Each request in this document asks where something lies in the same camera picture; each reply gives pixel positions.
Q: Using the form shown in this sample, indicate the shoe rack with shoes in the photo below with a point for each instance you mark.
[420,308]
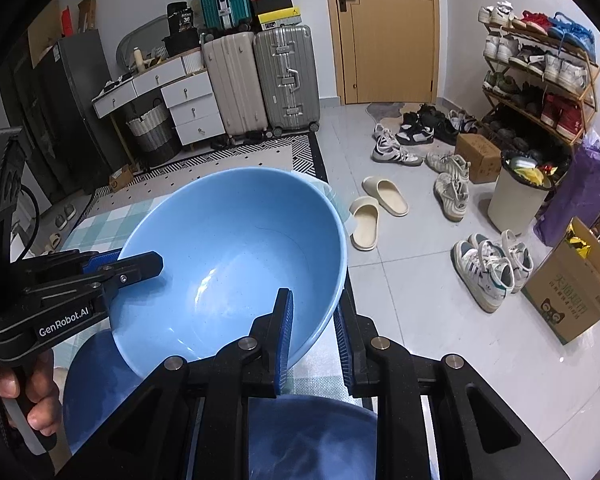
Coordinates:
[555,67]

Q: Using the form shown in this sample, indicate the beige slide slipper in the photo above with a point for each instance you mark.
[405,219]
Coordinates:
[364,225]
[385,195]

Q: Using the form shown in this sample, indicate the oval vanity mirror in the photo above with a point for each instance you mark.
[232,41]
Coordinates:
[140,35]

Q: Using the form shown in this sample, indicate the white dressing desk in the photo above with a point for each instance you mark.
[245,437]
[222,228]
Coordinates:
[192,110]

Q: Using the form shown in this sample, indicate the purple plastic bag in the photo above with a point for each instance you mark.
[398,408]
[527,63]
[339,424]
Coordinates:
[585,185]

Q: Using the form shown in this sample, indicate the black striped white sneaker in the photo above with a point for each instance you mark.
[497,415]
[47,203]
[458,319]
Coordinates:
[385,132]
[395,152]

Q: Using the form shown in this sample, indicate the black refrigerator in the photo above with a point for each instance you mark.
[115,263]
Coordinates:
[75,110]

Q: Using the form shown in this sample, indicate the red paper bag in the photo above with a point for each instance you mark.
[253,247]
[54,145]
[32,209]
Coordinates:
[66,20]

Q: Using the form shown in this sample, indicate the silver suitcase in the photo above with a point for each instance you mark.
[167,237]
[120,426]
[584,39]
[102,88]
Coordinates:
[285,80]

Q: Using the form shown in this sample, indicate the tall cardboard box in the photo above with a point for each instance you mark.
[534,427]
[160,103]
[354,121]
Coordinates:
[87,12]

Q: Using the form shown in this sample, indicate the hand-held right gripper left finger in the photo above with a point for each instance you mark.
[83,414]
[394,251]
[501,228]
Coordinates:
[285,345]

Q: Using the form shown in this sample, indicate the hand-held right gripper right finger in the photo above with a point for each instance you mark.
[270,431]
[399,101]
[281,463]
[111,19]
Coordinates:
[342,350]

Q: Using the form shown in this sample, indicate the white grey sneaker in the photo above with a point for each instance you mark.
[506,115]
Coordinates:
[452,197]
[447,162]

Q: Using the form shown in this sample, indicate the black printed packet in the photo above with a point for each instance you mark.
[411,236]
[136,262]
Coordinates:
[181,17]

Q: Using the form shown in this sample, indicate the white teal sneaker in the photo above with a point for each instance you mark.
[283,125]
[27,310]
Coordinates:
[480,275]
[510,260]

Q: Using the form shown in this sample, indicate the brown cardboard box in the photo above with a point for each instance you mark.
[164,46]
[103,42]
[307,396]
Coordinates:
[480,157]

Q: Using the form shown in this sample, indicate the beige suitcase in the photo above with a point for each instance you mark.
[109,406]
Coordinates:
[232,85]

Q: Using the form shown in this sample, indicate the grey floor mat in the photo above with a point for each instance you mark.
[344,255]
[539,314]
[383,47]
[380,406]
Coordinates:
[382,108]

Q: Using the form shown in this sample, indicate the blue bowl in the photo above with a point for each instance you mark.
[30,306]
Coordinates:
[95,385]
[230,260]

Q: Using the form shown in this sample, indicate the black shoe box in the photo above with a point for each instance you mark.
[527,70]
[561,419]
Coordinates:
[272,4]

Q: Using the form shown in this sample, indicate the cream bottle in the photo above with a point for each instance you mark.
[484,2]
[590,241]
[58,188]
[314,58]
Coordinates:
[139,60]

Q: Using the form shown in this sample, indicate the yellow shoe box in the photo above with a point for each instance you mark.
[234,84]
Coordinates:
[280,20]

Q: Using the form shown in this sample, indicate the woven laundry basket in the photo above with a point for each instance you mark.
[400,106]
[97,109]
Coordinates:
[150,132]

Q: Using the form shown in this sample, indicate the grey slipper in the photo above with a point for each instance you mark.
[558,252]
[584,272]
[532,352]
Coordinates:
[71,211]
[60,221]

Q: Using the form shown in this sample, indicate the cream trash bin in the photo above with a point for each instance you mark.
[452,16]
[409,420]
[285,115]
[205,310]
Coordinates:
[515,205]

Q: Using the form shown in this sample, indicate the person's left hand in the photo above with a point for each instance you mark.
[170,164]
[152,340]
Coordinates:
[42,385]

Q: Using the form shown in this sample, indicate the large printed cardboard box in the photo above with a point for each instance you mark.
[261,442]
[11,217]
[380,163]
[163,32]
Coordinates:
[565,290]

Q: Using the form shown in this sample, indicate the black storage box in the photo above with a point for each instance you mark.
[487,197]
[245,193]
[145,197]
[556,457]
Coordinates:
[180,42]

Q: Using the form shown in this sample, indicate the wooden door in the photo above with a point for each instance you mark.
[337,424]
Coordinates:
[390,35]

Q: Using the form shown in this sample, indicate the black white patterned rug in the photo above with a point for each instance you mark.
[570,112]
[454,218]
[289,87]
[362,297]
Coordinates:
[280,152]

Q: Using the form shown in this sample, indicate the small cardboard box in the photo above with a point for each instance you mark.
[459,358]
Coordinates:
[121,177]

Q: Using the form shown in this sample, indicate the flat cardboard sheet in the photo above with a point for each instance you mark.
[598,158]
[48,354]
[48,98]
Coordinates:
[45,30]

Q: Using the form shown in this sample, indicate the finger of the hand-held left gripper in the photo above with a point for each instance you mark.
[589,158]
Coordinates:
[140,265]
[102,259]

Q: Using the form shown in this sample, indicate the wooden shoe rack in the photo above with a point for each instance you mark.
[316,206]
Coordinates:
[535,117]

